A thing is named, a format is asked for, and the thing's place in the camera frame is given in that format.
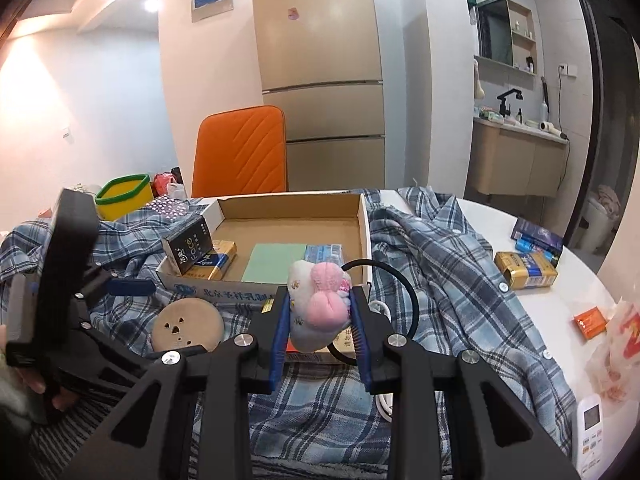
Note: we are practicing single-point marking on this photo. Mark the dark blue box on table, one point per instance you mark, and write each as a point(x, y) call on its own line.
point(528, 237)

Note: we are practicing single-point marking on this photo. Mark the beige refrigerator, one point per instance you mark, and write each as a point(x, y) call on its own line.
point(320, 63)

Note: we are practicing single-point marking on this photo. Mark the orange chair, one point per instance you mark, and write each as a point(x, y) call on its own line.
point(241, 152)

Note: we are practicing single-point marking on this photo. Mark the beige bathroom vanity cabinet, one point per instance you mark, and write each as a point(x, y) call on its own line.
point(514, 161)

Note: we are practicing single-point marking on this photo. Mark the mirror cabinet with shelves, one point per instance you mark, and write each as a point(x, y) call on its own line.
point(505, 34)

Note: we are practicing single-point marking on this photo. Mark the black headband hoop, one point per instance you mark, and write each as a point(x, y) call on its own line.
point(390, 285)

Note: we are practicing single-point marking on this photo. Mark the person's left hand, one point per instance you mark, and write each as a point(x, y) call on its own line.
point(31, 379)

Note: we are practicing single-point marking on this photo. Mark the studded sparkly fabric piece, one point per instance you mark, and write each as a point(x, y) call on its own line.
point(170, 207)

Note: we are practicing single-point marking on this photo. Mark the yellow green-rimmed bin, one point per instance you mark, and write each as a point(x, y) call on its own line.
point(123, 195)

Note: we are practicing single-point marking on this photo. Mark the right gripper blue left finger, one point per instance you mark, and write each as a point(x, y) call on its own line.
point(280, 323)

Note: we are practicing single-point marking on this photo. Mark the light blue tissue pack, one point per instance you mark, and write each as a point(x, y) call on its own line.
point(319, 253)

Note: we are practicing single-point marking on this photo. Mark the black cigarette box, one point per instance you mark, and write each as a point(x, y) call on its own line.
point(185, 247)

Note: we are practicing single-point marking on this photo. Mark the tan round plush cushion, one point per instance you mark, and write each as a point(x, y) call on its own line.
point(185, 323)

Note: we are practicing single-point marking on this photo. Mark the white trash can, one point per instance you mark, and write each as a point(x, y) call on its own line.
point(601, 212)

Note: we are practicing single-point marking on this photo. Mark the gold red Liqun carton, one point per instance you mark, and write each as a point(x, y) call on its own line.
point(342, 343)

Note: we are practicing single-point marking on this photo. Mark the open cardboard box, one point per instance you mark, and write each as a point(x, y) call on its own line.
point(270, 231)

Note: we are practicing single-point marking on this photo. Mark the gold blue pack on table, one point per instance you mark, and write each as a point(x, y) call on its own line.
point(525, 271)

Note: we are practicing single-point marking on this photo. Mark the white red plastic bag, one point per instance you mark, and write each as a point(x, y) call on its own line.
point(613, 368)

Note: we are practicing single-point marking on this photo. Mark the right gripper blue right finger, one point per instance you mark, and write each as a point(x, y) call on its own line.
point(359, 338)

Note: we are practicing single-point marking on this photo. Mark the green fabric pouch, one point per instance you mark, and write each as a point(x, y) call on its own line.
point(269, 262)

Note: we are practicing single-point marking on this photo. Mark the blue plaid shirt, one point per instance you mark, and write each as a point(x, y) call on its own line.
point(320, 423)

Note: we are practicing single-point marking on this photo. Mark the white hair dryer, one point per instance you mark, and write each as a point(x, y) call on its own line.
point(548, 127)

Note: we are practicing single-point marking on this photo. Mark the white device with screen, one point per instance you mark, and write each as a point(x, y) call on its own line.
point(588, 446)

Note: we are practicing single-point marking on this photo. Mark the red bag on floor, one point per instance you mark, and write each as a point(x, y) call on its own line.
point(167, 182)

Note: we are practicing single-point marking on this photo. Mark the gold blue Liqun cigarette pack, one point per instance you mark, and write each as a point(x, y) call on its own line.
point(213, 265)

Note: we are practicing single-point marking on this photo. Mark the small orange box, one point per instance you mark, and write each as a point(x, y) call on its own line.
point(591, 323)

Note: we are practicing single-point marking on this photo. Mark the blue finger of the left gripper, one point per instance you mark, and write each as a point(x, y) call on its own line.
point(122, 287)

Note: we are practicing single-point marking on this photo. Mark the white pink plush toy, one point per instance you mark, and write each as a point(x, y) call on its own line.
point(319, 304)

